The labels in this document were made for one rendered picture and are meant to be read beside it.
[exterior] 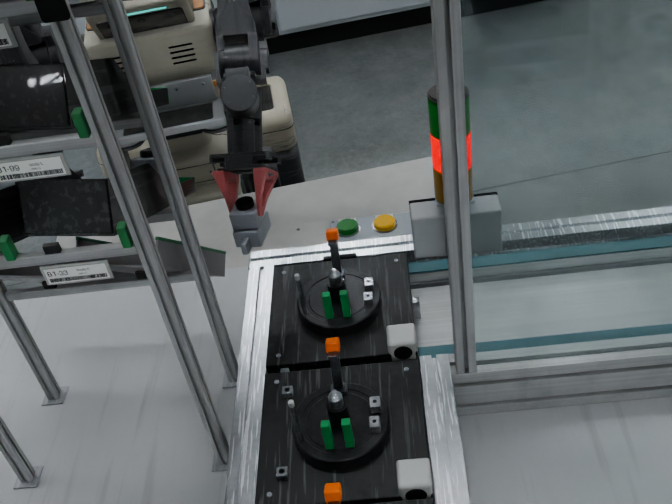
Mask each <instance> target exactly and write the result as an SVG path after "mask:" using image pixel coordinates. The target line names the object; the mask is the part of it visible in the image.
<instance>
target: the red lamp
mask: <svg viewBox="0 0 672 504"><path fill-rule="evenodd" d="M430 138H431V151H432V164H433V168H434V169H435V170H436V171H438V172H440V173H442V166H441V151H440V140H439V139H436V138H434V137H433V136H432V135H431V133H430Z"/></svg>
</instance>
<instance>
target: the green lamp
mask: <svg viewBox="0 0 672 504"><path fill-rule="evenodd" d="M428 112H429V125H430V133H431V135H432V136H433V137H434V138H436V139H439V140H440V137H439V122H438V107H437V104H435V103H433V102H431V101H430V100H429V99H428Z"/></svg>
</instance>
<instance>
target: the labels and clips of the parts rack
mask: <svg viewBox="0 0 672 504"><path fill-rule="evenodd" d="M26 1H34V2H35V5H36V7H37V10H38V12H39V15H40V18H41V20H42V21H43V22H44V23H51V22H58V21H65V20H69V19H70V17H71V16H70V12H69V9H68V7H67V4H66V1H65V0H26ZM13 47H18V44H17V41H16V39H15V36H14V34H13V32H12V29H11V27H10V24H9V22H8V20H7V19H1V20H0V49H6V48H13ZM71 117H72V120H73V122H74V125H75V127H76V130H77V132H78V135H79V137H80V138H81V139H83V138H89V137H90V134H91V130H90V127H89V125H88V122H87V120H86V117H85V114H84V112H83V109H82V107H76V108H74V109H73V111H72V113H71ZM11 143H12V139H11V137H10V135H9V133H8V132H5V133H0V146H5V145H11ZM71 174H72V173H71V171H70V168H69V166H68V164H67V161H66V159H65V156H64V154H63V152H60V153H52V154H44V155H35V156H27V157H19V158H11V159H3V160H0V183H8V182H17V181H25V180H33V179H42V178H50V177H58V176H66V175H71ZM116 231H117V233H118V236H119V239H120V241H121V244H122V246H123V248H131V247H132V246H133V240H132V237H131V234H130V232H129V229H128V227H127V224H126V221H120V222H118V224H117V227H116ZM42 248H43V250H44V252H45V254H46V255H48V254H56V253H61V251H62V248H61V246H60V244H59V242H53V243H44V244H43V246H42ZM0 249H1V251H2V253H3V255H4V257H5V259H6V260H7V261H15V260H16V257H17V255H18V254H19V252H18V250H17V248H16V246H15V244H14V242H13V240H12V239H11V237H10V235H8V234H7V235H1V236H0ZM40 270H41V273H42V275H43V277H44V279H45V281H43V282H42V285H43V286H41V287H32V288H23V289H14V290H7V291H6V293H5V296H6V298H7V300H8V301H14V300H23V299H32V298H42V297H51V296H60V295H69V294H78V293H88V292H97V291H106V290H115V289H124V288H134V287H143V286H150V284H149V281H148V279H147V276H146V274H145V271H144V270H139V271H135V274H136V276H132V277H123V278H114V274H113V272H112V269H111V267H110V265H109V262H108V260H107V259H106V260H97V261H88V262H79V263H70V264H61V265H52V266H43V267H40ZM167 276H168V279H169V282H170V284H171V283H180V282H189V281H195V280H194V277H193V274H192V271H191V270H187V271H178V272H169V273H167ZM110 278H114V279H110ZM101 279H105V280H101ZM92 280H96V281H92ZM83 281H92V282H83ZM74 282H77V283H74ZM65 283H68V284H65ZM57 284H59V285H57Z"/></svg>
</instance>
